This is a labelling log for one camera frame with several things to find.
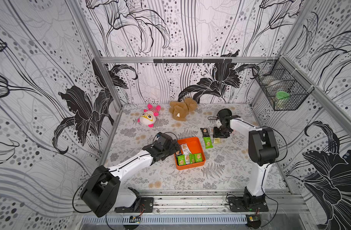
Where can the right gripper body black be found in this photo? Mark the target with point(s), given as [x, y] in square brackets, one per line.
[220, 133]

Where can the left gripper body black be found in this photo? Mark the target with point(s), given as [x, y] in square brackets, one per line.
[170, 150]

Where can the white cookie packet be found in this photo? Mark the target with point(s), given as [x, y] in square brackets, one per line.
[211, 128]

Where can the black cookie packet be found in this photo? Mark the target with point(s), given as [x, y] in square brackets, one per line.
[205, 132]
[185, 149]

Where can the yellow cookie packet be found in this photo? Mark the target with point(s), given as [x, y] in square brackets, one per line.
[217, 141]

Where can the orange storage box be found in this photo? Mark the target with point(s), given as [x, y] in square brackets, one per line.
[194, 145]

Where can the green cookie packet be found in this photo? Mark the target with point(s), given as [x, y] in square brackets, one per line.
[181, 160]
[208, 142]
[198, 158]

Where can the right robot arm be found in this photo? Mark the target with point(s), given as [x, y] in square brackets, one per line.
[262, 150]

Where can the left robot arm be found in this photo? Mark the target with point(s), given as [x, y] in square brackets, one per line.
[103, 190]

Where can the pink white owl plush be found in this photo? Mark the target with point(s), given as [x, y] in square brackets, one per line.
[149, 115]

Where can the brown teddy bear plush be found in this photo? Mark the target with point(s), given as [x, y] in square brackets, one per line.
[180, 110]

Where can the green lid jar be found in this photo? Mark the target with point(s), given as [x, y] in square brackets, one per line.
[281, 99]

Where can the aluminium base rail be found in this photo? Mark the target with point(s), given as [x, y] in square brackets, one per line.
[216, 202]

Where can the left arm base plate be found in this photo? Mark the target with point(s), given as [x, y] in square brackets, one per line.
[141, 205]

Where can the black wire basket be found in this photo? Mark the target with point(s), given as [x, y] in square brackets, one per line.
[273, 76]

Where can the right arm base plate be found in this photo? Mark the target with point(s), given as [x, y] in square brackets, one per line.
[249, 204]

